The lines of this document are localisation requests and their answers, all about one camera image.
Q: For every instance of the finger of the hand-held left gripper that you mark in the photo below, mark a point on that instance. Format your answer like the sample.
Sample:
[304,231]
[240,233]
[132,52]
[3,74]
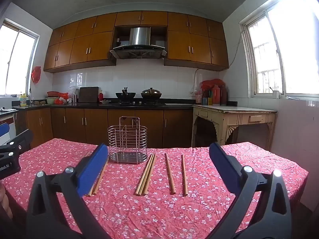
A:
[21,139]
[3,129]

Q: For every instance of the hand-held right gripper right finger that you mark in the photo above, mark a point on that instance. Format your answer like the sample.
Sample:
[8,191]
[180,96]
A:
[224,165]

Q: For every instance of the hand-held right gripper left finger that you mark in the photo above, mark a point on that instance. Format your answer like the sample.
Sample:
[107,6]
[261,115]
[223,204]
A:
[92,169]

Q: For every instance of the clear glass cup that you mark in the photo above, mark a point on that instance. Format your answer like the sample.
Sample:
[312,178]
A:
[127,139]

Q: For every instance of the person's left hand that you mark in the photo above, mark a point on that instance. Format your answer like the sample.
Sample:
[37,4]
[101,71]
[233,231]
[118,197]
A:
[3,199]

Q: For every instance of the white cloth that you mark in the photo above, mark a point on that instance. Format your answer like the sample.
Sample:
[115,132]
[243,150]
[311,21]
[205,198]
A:
[6,109]

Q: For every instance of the yellow detergent bottle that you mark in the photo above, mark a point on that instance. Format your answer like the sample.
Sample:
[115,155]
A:
[23,100]

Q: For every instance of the brown base cabinets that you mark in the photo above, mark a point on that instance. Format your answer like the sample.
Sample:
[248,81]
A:
[94,127]

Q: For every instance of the steel faucet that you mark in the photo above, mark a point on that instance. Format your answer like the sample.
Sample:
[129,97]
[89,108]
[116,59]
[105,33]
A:
[30,95]

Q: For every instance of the green basin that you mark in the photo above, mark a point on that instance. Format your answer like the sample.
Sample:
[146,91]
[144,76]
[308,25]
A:
[51,100]

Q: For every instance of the cream side table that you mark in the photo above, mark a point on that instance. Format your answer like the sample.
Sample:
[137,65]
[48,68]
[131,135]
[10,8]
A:
[234,112]

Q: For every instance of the red basin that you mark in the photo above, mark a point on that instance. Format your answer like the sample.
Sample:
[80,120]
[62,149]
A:
[52,93]

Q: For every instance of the black kitchen countertop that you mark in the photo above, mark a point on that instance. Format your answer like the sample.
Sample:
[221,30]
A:
[74,105]

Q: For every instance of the hanging red bag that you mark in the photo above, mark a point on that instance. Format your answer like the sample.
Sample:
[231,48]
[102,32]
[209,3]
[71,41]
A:
[36,74]

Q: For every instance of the steel cup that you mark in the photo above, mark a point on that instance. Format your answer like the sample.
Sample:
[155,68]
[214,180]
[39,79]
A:
[75,98]

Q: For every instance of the plain sliding window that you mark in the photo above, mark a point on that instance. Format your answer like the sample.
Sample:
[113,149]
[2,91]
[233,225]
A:
[17,62]

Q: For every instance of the small plate of food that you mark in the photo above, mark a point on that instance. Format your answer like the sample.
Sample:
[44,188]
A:
[105,101]

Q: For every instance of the dark red thermos flask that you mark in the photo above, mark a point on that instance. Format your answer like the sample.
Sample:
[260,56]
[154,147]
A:
[223,95]

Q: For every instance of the red floral tablecloth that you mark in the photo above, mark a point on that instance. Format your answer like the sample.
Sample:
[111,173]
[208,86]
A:
[149,211]

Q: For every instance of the white plastic bag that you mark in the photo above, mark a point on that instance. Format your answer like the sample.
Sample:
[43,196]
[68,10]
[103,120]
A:
[73,90]

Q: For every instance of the pink bottle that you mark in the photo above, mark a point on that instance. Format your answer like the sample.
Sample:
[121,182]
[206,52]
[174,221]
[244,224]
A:
[198,98]

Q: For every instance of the red bottle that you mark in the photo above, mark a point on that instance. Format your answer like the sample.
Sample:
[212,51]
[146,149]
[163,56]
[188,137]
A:
[100,96]

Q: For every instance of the dark cutting board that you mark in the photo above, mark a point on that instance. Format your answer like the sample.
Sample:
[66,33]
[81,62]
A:
[88,94]

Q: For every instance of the black gas stove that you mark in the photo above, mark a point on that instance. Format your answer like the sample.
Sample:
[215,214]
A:
[139,103]

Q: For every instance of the black wok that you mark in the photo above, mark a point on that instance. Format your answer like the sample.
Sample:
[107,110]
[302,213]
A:
[125,94]

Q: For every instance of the red containers on side table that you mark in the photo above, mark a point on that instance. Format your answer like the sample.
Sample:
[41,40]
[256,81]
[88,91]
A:
[211,82]

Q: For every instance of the white enamel mug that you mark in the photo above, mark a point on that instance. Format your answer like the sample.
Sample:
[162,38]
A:
[275,94]

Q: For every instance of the dark pot with lid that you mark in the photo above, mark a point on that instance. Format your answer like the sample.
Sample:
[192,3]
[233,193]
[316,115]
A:
[151,94]

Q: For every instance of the window with metal bars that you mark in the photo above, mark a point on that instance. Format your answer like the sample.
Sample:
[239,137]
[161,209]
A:
[286,54]

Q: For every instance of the steel range hood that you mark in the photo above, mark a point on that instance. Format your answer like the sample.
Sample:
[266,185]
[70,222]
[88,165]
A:
[139,44]

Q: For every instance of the brown wall cabinets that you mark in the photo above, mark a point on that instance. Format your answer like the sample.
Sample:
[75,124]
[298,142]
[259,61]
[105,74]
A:
[82,44]

